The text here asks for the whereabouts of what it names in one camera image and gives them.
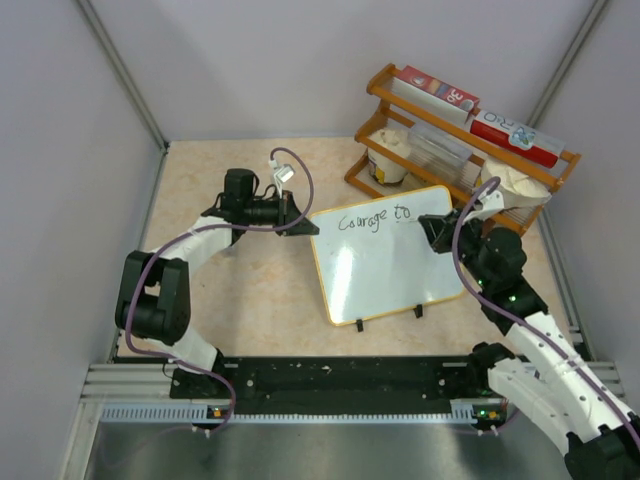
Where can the white paper bag right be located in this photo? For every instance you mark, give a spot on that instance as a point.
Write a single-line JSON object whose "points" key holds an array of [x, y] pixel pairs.
{"points": [[518, 189]]}

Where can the red white wrap box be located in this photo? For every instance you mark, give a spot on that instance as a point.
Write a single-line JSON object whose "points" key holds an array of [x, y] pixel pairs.
{"points": [[517, 138]]}

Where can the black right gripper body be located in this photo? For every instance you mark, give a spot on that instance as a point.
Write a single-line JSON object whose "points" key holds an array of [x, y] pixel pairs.
{"points": [[468, 240]]}

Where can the orange wooden shelf rack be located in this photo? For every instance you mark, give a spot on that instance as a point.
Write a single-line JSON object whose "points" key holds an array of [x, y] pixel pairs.
{"points": [[385, 167]]}

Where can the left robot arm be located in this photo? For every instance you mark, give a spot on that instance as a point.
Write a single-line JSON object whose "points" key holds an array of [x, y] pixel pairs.
{"points": [[154, 303]]}

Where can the metal whiteboard stand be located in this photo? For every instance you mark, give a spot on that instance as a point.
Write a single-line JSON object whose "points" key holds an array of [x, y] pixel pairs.
{"points": [[417, 311]]}

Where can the red foil box upper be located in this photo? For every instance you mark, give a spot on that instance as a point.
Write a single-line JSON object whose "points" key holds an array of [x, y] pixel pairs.
{"points": [[435, 96]]}

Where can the clear plastic box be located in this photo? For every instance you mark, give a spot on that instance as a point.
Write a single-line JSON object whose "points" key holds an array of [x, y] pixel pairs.
{"points": [[433, 150]]}

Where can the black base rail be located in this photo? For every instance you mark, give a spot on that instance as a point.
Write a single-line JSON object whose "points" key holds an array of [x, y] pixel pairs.
{"points": [[351, 385]]}

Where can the yellow framed whiteboard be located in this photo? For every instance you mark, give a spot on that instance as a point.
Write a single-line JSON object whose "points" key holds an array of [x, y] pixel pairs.
{"points": [[369, 265]]}

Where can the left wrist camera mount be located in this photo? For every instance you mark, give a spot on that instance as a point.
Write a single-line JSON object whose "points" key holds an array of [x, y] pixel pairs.
{"points": [[280, 174]]}

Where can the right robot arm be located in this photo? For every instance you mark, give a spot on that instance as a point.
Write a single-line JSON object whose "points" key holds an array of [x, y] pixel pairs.
{"points": [[546, 379]]}

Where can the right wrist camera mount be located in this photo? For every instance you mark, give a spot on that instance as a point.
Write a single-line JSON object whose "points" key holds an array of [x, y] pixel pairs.
{"points": [[486, 206]]}

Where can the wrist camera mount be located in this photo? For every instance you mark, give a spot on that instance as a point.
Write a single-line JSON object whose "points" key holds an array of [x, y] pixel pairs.
{"points": [[486, 206], [280, 174]]}

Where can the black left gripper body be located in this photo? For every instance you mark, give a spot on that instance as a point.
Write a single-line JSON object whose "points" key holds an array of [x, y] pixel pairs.
{"points": [[285, 209]]}

